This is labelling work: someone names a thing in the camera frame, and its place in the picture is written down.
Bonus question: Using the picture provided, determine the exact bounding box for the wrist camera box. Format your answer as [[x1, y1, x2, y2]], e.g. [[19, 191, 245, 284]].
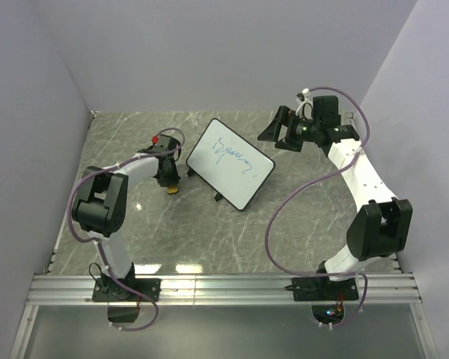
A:
[[150, 135, 180, 153], [312, 96, 341, 127]]

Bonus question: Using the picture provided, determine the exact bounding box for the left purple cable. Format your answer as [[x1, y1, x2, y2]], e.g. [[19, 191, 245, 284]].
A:
[[67, 127, 186, 333]]

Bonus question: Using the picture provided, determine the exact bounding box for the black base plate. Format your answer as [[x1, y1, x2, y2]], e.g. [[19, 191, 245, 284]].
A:
[[285, 277, 359, 301], [92, 276, 162, 302]]

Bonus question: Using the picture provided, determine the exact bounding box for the small black-framed whiteboard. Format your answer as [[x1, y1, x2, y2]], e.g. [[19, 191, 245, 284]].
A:
[[186, 118, 275, 211]]

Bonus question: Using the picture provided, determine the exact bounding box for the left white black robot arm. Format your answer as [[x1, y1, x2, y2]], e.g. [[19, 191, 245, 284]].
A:
[[67, 150, 180, 301]]

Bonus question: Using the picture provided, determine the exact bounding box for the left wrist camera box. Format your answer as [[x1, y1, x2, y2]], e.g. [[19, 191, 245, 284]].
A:
[[150, 135, 180, 153]]

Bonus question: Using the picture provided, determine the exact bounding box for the purple cable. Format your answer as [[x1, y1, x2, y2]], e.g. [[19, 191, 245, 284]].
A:
[[67, 127, 186, 333], [264, 85, 372, 330]]

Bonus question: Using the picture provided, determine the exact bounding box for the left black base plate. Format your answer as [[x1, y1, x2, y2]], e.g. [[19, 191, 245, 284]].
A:
[[92, 276, 162, 302]]

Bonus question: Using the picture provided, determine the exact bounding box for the yellow bone-shaped eraser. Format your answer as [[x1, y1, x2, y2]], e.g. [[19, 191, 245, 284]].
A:
[[167, 185, 179, 194]]

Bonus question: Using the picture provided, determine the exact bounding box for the aluminium mounting rail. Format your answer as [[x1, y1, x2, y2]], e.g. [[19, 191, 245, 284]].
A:
[[25, 273, 422, 307]]

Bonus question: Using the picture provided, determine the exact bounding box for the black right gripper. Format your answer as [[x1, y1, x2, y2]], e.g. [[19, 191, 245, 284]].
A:
[[257, 105, 320, 153]]

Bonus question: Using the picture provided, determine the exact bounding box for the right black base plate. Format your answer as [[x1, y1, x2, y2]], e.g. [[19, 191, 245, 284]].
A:
[[285, 277, 359, 301]]

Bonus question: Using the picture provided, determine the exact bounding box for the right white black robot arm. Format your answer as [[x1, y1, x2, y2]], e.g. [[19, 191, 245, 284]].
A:
[[257, 104, 413, 301]]

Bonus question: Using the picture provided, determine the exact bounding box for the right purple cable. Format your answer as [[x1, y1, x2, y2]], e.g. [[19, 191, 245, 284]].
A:
[[264, 85, 372, 330]]

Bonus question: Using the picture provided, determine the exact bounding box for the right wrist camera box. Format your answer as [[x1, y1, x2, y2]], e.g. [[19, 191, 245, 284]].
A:
[[312, 96, 341, 127]]

